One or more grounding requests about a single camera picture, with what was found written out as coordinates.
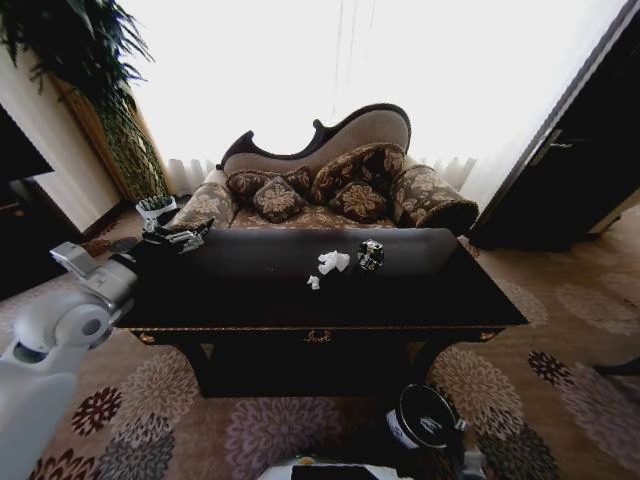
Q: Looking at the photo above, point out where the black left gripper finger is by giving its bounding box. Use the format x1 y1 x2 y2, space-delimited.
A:
167 234 205 255
158 222 215 239

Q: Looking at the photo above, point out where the white plant pot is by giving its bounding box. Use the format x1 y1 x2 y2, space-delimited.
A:
135 195 178 222

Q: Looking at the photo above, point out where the patterned brown drape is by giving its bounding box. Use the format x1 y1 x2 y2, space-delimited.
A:
52 74 172 202

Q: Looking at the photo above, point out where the square floral cushion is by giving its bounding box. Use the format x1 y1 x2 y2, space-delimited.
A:
329 180 389 224
252 176 308 224

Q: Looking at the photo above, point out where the white robot front shell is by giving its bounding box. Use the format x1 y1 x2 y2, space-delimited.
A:
258 460 402 480

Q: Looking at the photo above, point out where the small brown floral cushion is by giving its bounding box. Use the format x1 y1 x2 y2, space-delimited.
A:
283 164 316 202

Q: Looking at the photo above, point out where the dark wooden cabinet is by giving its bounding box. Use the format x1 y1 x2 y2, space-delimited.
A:
0 103 85 302

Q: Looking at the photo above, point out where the floral upholstered wooden sofa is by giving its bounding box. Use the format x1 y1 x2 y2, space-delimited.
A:
167 102 481 235

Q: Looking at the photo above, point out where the dark wooden table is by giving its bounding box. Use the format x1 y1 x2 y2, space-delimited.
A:
112 227 530 399

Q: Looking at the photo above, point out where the large crumpled white tissue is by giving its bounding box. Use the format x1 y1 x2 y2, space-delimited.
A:
317 249 352 276

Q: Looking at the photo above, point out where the crushed black drink can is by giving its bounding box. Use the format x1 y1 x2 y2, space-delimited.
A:
355 239 386 274

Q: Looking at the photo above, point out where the large oblong floral cushion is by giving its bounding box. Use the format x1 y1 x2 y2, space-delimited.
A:
311 143 407 204

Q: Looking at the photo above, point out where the green leafy potted plant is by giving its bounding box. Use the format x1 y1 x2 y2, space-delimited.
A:
0 0 171 201

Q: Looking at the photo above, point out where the white sheer curtain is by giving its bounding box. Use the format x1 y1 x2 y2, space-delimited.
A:
114 0 626 196

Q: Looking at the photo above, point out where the dark wooden door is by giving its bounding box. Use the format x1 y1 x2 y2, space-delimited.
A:
468 0 640 252

